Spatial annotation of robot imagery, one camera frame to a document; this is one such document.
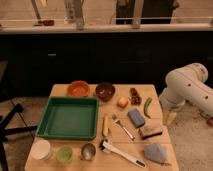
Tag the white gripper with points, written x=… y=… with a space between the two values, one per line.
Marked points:
x=168 y=116

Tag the silver fork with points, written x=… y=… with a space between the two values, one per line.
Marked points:
x=117 y=121

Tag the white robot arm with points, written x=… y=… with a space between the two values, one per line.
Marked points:
x=186 y=84

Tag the green plastic tray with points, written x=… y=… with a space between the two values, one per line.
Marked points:
x=69 y=118

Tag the black and tan brush block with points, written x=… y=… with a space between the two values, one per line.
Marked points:
x=150 y=131

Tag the blue sponge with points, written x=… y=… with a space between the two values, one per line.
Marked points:
x=136 y=118

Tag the grey blue cloth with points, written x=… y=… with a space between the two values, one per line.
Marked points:
x=156 y=152

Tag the brown toy food piece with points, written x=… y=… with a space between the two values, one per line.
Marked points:
x=135 y=97

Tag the yellow round fruit toy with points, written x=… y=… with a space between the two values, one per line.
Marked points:
x=122 y=102

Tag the yellow banana-shaped toy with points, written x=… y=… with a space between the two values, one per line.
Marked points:
x=105 y=126

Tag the dark red bowl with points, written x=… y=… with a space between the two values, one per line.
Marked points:
x=105 y=91

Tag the small metal cup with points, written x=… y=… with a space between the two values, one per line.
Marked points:
x=88 y=151

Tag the orange bowl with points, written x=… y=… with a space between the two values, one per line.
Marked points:
x=78 y=88

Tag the green cup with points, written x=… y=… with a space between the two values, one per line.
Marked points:
x=64 y=154

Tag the white cup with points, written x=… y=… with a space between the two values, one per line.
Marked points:
x=41 y=150

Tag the red object on ledge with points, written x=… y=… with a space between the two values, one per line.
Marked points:
x=45 y=23

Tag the white handled brush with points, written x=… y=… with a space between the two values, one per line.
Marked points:
x=105 y=145

